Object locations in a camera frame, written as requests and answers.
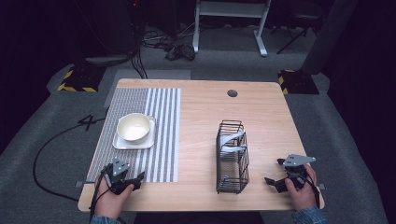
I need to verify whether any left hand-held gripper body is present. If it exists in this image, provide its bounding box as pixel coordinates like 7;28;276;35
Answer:
102;158;136;196

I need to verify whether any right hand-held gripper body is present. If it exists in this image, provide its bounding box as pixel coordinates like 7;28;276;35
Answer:
274;154;317;193

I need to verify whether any white square plate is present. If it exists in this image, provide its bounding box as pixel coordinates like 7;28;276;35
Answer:
112;115;156;151

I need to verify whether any black wire basket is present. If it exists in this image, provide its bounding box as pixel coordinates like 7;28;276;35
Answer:
215;119;250;195

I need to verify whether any cream bowl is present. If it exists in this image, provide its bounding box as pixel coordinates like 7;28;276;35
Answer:
116;112;151;145

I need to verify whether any white spoon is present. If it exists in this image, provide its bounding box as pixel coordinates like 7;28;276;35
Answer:
219;127;248;153

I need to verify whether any person's right hand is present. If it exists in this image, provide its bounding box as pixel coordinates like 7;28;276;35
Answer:
284;163;319;212

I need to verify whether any person's left hand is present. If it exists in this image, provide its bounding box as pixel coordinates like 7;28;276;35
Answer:
94;174;135;220

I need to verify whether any grey striped placemat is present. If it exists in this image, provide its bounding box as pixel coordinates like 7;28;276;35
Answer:
86;87;182;184

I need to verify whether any black yellow striped base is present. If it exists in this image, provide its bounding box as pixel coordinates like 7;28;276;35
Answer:
277;68;320;96
57;64;106;93

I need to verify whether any black tripod stand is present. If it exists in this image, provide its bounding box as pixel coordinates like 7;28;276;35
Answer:
270;12;327;55

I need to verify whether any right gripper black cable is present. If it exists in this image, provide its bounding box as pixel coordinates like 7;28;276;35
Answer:
298;167;321;209

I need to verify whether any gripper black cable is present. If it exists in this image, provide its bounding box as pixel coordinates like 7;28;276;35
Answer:
89;163;114;222
298;167;321;209

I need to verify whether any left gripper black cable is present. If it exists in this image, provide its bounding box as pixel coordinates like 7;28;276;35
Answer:
89;163;114;222

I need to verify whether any bundle of dark cables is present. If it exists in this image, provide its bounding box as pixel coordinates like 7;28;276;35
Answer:
163;42;196;62

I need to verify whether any white table frame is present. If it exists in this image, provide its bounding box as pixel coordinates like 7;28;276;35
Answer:
191;0;273;58

